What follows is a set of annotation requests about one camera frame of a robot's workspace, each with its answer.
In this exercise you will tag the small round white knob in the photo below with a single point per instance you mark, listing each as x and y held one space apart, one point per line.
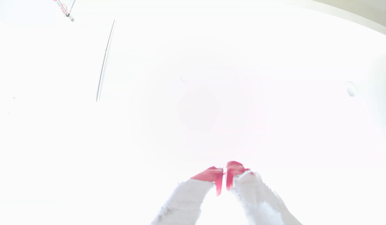
351 88

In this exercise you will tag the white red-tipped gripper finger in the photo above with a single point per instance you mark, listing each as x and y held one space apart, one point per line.
188 200
258 200

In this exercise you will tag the grey metal bracket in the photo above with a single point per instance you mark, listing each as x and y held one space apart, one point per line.
65 9

